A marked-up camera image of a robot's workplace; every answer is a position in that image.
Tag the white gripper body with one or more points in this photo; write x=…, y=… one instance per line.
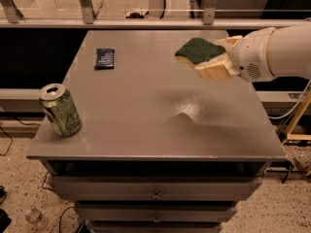
x=251, y=57

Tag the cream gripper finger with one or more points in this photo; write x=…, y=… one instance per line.
x=229, y=42
x=222, y=71

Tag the green and yellow sponge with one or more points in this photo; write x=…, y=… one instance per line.
x=196, y=51

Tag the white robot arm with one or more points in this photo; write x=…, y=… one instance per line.
x=289, y=52

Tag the green soda can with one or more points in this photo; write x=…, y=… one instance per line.
x=59, y=107

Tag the grey drawer cabinet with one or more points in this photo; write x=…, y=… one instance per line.
x=151, y=116

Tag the dark blue snack packet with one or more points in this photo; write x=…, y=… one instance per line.
x=104, y=59

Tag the top grey drawer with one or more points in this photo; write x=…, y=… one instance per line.
x=155, y=189

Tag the grey drawer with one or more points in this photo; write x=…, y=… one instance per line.
x=132, y=227
x=156, y=212
x=155, y=189

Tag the middle grey drawer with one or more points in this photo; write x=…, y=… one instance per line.
x=156, y=212

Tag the bottom grey drawer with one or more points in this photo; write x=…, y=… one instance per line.
x=132, y=227

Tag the clear plastic bottle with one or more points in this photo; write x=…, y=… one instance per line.
x=36, y=218

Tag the wooden frame stand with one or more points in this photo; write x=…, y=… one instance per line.
x=289, y=131

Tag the grey metal rail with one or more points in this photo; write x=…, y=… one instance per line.
x=135, y=23

